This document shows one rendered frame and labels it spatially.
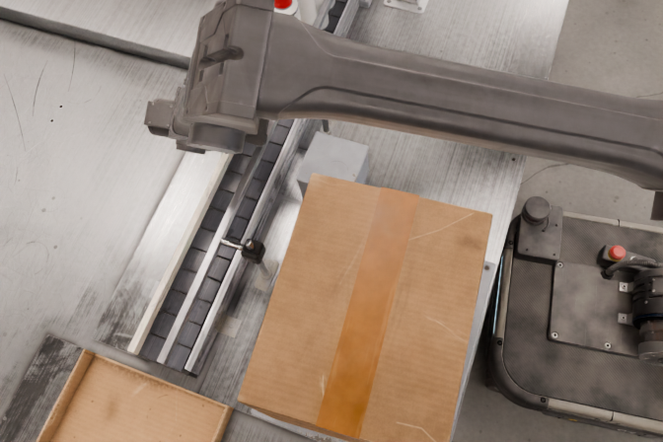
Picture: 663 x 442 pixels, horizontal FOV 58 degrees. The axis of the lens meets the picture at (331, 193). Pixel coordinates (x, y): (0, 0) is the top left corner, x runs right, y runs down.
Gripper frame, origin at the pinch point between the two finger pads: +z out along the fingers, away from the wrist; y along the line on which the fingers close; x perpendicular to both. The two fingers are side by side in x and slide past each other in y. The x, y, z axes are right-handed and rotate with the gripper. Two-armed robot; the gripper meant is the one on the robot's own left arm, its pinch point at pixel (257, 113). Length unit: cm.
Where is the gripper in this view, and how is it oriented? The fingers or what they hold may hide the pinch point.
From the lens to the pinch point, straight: 107.5
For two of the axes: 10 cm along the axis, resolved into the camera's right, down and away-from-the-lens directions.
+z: 2.6, -2.3, 9.4
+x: -2.2, 9.3, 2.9
